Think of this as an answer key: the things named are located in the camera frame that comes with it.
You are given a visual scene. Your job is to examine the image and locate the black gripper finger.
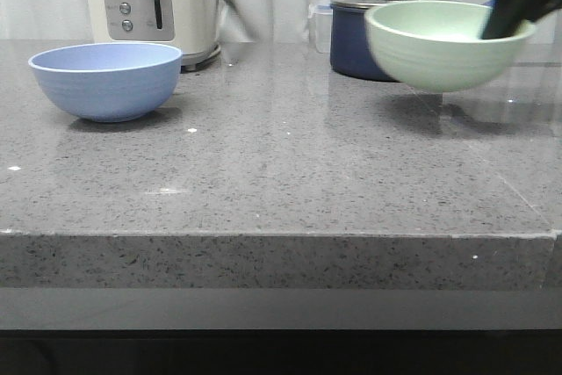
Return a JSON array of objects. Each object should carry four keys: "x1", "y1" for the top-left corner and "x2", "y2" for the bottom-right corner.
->
[{"x1": 480, "y1": 0, "x2": 538, "y2": 40}]

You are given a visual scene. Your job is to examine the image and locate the green bowl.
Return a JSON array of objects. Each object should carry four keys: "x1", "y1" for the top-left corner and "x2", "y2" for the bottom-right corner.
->
[{"x1": 364, "y1": 0, "x2": 536, "y2": 92}]

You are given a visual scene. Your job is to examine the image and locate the blue bowl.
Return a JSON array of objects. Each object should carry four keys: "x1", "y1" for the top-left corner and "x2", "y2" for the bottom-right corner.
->
[{"x1": 28, "y1": 42, "x2": 183, "y2": 122}]

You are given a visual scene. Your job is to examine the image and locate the dark blue saucepan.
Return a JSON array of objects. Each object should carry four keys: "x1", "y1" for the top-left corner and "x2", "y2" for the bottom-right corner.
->
[{"x1": 329, "y1": 0, "x2": 497, "y2": 83}]

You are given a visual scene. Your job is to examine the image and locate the clear plastic container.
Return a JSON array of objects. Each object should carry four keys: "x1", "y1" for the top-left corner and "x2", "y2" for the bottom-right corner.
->
[{"x1": 308, "y1": 0, "x2": 333, "y2": 54}]

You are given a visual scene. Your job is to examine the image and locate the cream toaster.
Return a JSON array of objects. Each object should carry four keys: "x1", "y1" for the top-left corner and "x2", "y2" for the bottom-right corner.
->
[{"x1": 88, "y1": 0, "x2": 220, "y2": 72}]

